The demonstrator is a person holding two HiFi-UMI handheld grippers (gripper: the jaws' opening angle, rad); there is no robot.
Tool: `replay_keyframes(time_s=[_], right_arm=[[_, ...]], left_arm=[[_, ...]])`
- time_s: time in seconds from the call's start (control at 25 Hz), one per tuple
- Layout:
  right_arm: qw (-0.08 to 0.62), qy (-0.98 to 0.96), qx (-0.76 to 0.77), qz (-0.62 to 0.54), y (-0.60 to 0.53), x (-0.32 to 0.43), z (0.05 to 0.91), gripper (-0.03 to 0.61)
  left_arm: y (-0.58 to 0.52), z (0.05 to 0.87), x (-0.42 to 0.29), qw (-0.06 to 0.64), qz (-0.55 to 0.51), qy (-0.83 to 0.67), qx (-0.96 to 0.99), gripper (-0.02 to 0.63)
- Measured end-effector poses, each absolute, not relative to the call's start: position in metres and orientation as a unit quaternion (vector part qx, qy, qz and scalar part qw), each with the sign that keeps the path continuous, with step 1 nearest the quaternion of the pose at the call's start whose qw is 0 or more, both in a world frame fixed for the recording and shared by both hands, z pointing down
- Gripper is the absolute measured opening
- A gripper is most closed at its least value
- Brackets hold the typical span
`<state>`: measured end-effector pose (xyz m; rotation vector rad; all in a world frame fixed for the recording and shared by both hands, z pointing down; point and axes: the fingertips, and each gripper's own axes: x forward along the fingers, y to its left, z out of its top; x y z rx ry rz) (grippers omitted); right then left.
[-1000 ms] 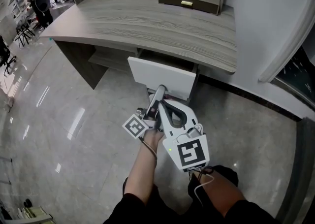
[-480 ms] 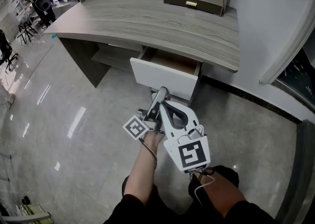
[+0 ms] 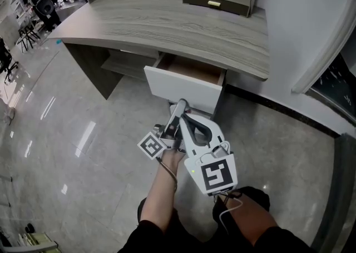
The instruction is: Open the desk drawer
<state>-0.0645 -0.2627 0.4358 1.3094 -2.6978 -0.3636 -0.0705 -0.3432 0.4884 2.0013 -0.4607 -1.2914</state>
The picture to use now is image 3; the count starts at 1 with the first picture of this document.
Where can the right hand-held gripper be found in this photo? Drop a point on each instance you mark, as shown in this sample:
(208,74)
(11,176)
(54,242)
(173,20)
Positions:
(217,175)

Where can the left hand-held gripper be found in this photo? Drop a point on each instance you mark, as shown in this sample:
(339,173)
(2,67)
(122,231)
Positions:
(151,145)

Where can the white desk drawer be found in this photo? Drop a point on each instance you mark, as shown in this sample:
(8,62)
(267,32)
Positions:
(183,88)

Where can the person's right forearm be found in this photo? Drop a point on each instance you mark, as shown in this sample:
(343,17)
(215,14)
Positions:
(250,221)

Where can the person's left forearm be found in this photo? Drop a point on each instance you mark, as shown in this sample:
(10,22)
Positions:
(161,199)

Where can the grey wooden desk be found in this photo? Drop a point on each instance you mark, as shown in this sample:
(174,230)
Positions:
(167,24)

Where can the person's black clothing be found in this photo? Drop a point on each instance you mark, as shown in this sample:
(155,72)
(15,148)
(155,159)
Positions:
(167,242)

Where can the black office chair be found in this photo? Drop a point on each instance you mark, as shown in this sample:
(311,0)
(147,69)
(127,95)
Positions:
(5,57)

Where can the white shelving rack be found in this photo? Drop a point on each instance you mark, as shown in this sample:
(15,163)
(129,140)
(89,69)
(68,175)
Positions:
(20,4)

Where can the pale green box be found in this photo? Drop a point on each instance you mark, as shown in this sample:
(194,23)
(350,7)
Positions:
(37,242)

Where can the black metal frame chair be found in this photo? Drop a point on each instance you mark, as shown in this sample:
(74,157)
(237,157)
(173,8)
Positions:
(26,37)

